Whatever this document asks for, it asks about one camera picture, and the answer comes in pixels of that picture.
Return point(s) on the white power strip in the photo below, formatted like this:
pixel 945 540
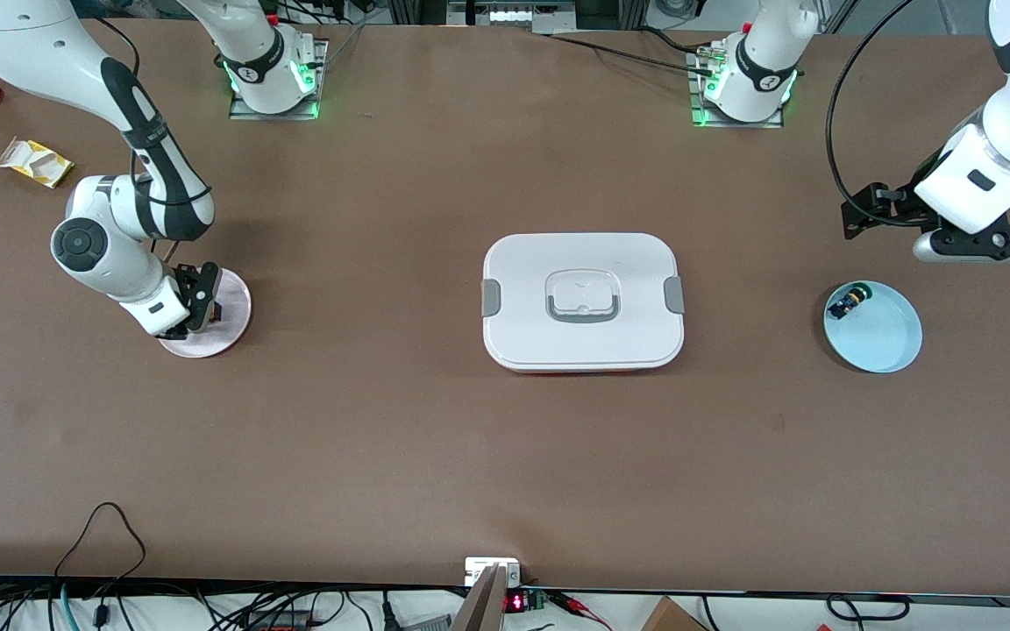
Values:
pixel 512 12

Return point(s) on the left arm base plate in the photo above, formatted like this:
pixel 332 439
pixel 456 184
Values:
pixel 698 118

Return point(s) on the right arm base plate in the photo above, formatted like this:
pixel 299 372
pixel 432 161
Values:
pixel 246 114

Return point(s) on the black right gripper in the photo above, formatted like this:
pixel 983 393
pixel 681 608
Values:
pixel 190 285

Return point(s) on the red digit display module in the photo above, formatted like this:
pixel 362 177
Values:
pixel 515 603

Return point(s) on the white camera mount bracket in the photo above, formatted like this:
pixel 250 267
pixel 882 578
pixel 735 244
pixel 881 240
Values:
pixel 492 568

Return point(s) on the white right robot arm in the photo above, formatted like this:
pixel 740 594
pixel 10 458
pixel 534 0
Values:
pixel 102 254

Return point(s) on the pink plate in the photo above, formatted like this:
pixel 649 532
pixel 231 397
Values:
pixel 229 333

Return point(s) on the light blue plate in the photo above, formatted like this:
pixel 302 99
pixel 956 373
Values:
pixel 886 333

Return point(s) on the green push-button switch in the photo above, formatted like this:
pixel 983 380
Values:
pixel 849 302

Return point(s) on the white lidded container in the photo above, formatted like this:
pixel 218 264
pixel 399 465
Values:
pixel 584 337

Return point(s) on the yellow snack box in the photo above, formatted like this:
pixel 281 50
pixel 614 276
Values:
pixel 36 162

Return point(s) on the brown cardboard piece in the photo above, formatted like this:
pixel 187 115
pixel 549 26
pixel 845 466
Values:
pixel 672 615

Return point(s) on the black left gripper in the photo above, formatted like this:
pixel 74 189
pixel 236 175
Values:
pixel 906 201

